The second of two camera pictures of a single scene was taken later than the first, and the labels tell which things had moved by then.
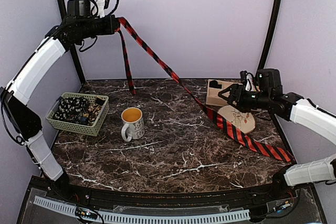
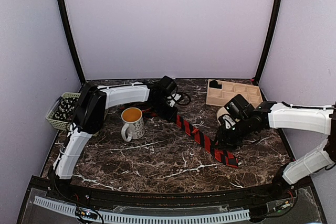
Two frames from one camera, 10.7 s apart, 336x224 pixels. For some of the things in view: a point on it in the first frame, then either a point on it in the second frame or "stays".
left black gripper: [111, 27] → [169, 117]
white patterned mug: [134, 126] stays
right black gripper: [240, 106] → [224, 140]
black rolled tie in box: [214, 83] stays
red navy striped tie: [245, 140] → [207, 139]
